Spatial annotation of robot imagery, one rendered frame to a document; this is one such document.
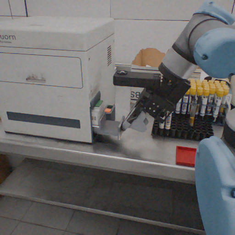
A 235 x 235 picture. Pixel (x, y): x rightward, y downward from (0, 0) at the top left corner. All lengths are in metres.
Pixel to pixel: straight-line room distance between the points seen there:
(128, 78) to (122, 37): 0.64
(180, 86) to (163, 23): 0.62
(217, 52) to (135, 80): 0.22
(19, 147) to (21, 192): 0.76
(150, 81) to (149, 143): 0.19
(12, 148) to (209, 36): 0.57
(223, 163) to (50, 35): 0.47
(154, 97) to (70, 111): 0.22
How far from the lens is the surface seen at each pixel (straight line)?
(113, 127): 0.65
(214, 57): 0.40
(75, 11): 1.24
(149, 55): 1.11
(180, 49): 0.52
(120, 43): 1.19
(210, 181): 0.22
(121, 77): 0.55
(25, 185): 1.49
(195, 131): 0.69
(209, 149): 0.21
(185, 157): 0.62
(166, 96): 0.57
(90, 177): 1.45
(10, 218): 1.72
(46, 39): 0.58
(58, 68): 0.59
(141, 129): 0.61
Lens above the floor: 1.25
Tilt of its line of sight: 28 degrees down
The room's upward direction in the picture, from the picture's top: straight up
